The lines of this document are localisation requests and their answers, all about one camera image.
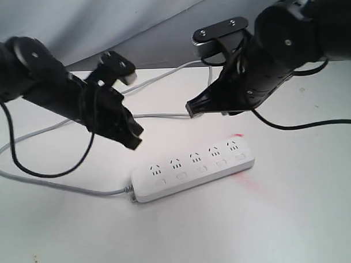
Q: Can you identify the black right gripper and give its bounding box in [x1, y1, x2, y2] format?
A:
[186, 31, 289, 118]

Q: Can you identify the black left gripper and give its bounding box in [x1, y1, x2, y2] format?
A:
[78, 69, 144, 151]

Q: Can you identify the white five-outlet power strip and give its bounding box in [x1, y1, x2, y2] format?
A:
[130, 136, 255, 203]

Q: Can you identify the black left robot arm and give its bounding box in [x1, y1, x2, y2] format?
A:
[0, 37, 143, 150]

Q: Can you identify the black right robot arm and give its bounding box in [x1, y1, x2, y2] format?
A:
[186, 0, 351, 117]

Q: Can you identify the grey backdrop cloth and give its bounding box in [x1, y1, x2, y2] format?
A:
[0, 0, 278, 76]

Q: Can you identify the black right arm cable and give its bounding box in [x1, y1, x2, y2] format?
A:
[201, 32, 351, 133]

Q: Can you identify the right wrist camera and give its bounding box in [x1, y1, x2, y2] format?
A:
[192, 17, 248, 57]

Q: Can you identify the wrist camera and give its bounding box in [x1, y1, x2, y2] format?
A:
[100, 51, 137, 85]
[192, 17, 248, 57]

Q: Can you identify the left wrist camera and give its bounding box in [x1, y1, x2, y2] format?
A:
[100, 51, 137, 85]

